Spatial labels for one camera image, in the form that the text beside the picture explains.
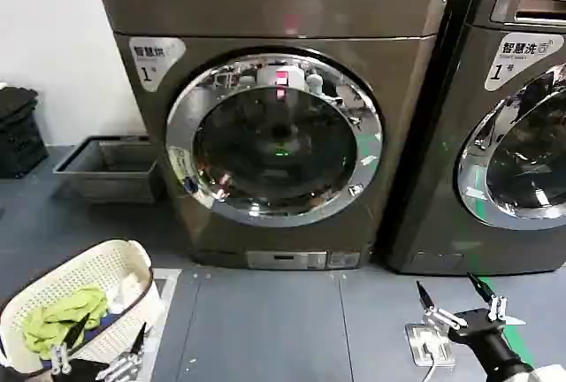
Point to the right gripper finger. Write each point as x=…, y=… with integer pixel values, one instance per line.
x=493, y=302
x=431, y=307

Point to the grey front-load dryer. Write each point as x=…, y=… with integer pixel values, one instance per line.
x=309, y=10

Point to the silver floor socket plate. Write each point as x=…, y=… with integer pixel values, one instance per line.
x=418, y=333

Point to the black flat crate stack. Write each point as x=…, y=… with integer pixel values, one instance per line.
x=15, y=101

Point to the large white number sticker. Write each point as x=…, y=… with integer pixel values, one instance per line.
x=517, y=61

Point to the green floor tape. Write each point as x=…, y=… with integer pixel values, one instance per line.
x=546, y=355

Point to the grey dryer with drawer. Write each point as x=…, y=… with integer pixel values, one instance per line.
x=442, y=178

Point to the white perforated laundry basket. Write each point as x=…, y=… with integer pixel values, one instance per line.
x=57, y=273

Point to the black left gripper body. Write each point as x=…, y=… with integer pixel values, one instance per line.
x=75, y=371

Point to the grey rectangular floor bin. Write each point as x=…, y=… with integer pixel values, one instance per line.
x=101, y=174

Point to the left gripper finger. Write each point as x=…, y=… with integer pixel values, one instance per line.
x=71, y=342
x=128, y=357

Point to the black plastic crate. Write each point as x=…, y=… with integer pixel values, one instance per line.
x=20, y=147

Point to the white cloth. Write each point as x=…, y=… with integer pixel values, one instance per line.
x=128, y=287

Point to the chrome-rimmed glass dryer door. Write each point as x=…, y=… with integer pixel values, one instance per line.
x=522, y=156

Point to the dark blue cloth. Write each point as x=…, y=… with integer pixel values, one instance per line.
x=108, y=321

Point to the white number label sticker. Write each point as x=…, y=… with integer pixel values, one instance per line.
x=152, y=61

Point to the light green cloth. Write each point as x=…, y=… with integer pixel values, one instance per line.
x=66, y=311

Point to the silver metal floor frame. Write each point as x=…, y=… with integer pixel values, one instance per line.
x=165, y=287

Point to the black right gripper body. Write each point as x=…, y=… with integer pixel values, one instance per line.
x=482, y=333

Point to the round glass dryer door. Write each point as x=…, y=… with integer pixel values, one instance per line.
x=274, y=139

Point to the silver dryer base panel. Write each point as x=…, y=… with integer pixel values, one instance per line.
x=283, y=260

